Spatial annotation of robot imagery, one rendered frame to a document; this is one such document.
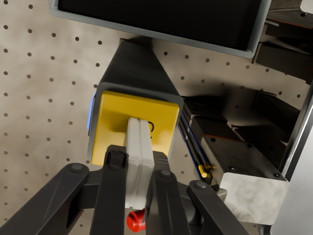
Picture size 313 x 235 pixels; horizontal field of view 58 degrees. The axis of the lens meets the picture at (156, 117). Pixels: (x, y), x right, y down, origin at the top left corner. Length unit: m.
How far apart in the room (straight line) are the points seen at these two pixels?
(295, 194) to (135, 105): 0.35
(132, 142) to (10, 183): 0.68
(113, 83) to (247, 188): 0.23
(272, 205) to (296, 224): 0.13
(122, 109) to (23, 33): 0.51
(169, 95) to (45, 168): 0.59
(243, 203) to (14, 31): 0.57
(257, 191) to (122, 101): 0.24
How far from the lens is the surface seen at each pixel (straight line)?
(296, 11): 0.30
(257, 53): 0.71
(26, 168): 0.80
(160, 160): 0.17
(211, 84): 0.70
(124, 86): 0.22
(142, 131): 0.19
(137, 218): 0.29
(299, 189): 0.50
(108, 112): 0.21
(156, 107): 0.21
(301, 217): 0.54
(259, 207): 0.41
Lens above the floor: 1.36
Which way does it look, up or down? 70 degrees down
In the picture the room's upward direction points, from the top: 167 degrees clockwise
